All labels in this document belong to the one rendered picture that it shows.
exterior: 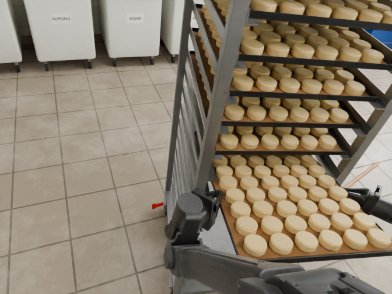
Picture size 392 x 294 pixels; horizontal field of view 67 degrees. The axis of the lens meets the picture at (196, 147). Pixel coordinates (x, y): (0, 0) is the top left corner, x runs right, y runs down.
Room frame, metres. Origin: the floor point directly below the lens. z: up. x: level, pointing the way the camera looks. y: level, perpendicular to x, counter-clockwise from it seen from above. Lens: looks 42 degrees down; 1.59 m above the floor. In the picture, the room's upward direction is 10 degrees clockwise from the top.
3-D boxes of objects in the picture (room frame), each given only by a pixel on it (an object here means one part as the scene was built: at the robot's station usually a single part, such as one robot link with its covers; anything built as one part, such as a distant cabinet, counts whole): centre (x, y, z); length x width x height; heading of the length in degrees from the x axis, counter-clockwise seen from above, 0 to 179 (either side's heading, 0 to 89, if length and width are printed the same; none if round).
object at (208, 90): (0.89, 0.02, 1.14); 0.64 x 0.03 x 0.03; 15
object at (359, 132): (0.99, -0.36, 1.14); 0.64 x 0.03 x 0.03; 15
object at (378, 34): (4.57, -2.20, 0.30); 0.60 x 0.40 x 0.20; 119
